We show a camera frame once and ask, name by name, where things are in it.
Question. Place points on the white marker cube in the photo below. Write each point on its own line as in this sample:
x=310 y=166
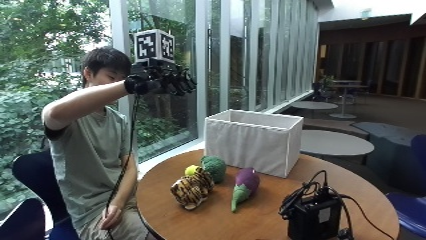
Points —
x=153 y=45

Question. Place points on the dark blue chair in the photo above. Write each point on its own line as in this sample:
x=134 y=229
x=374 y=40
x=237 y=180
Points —
x=34 y=180

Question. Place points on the striped tiger plush toy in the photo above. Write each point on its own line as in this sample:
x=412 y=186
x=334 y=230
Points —
x=191 y=189

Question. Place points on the the person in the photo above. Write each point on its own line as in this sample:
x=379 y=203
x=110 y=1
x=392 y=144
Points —
x=87 y=146

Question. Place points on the white fabric storage box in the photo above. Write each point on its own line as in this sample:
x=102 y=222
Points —
x=253 y=146

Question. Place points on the yellow plush fruit toy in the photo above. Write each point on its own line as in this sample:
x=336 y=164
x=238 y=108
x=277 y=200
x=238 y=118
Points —
x=191 y=170

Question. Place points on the green broccoli plush toy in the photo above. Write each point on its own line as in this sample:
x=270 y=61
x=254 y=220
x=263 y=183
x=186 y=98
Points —
x=214 y=166

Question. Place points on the small white round table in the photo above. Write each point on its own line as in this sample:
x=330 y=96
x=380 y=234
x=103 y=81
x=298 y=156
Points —
x=314 y=105

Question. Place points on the potted green plant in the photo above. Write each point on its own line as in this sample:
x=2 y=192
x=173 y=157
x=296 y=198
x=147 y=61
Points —
x=327 y=85

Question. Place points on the purple eggplant plush toy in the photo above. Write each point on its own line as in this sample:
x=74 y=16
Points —
x=245 y=186

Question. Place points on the large white round table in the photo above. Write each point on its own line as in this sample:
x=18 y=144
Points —
x=334 y=142

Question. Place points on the green exit sign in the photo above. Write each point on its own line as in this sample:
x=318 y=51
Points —
x=366 y=13

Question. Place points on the black electronics box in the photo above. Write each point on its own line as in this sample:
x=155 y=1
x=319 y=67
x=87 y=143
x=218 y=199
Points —
x=314 y=218

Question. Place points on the grey upholstered bench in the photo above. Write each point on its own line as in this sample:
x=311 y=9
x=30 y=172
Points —
x=390 y=146

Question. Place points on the bright blue chair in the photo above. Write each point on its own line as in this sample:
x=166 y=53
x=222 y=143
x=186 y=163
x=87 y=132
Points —
x=410 y=206

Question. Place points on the white window post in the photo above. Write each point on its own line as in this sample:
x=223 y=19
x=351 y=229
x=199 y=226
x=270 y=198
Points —
x=118 y=30

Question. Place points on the tall grey pedestal table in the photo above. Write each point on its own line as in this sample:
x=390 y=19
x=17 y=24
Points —
x=347 y=96

